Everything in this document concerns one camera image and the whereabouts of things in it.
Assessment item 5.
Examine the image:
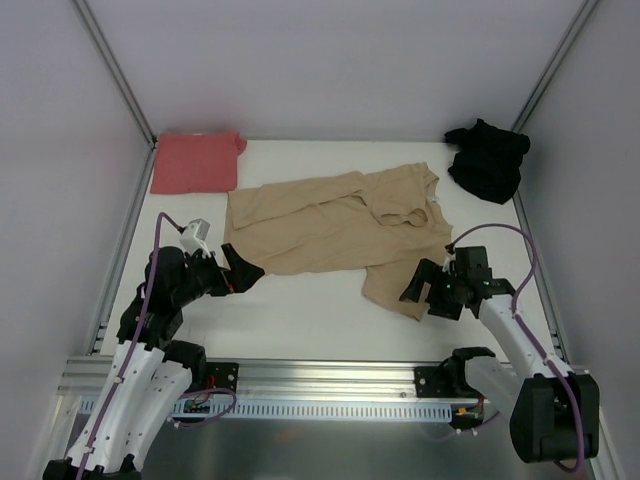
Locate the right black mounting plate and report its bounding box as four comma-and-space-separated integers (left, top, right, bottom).
413, 366, 453, 398

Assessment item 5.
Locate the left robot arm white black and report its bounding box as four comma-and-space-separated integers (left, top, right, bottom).
43, 244, 265, 479

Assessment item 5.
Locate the left aluminium frame post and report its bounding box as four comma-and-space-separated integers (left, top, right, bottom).
70, 0, 157, 148

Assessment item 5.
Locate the white slotted cable duct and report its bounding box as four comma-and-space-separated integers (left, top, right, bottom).
79, 397, 453, 423

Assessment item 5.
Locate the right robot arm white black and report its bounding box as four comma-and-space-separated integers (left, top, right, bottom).
400, 246, 600, 466

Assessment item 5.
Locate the beige t shirt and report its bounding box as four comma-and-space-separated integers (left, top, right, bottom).
224, 163, 452, 321

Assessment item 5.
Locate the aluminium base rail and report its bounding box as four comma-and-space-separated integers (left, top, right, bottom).
57, 353, 594, 406

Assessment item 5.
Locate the aluminium frame post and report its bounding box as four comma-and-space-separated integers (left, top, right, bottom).
70, 0, 157, 148
511, 0, 601, 133

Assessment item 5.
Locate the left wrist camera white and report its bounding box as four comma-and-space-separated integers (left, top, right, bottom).
179, 218, 211, 258

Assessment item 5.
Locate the right aluminium frame post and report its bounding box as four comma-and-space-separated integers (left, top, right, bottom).
511, 0, 601, 133

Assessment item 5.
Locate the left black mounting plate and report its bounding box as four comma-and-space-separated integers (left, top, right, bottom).
205, 361, 239, 392

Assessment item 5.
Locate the folded pink t shirt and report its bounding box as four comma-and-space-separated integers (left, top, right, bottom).
150, 132, 247, 195

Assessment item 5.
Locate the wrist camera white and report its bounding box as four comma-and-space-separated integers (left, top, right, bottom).
179, 218, 211, 258
442, 243, 456, 273

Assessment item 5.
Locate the black t shirt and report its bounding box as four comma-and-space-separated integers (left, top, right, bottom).
444, 118, 531, 204

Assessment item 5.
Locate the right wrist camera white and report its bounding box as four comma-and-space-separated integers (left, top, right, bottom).
442, 243, 456, 273

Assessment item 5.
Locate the black mounting plate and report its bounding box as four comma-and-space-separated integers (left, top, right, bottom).
205, 361, 239, 392
413, 366, 453, 398

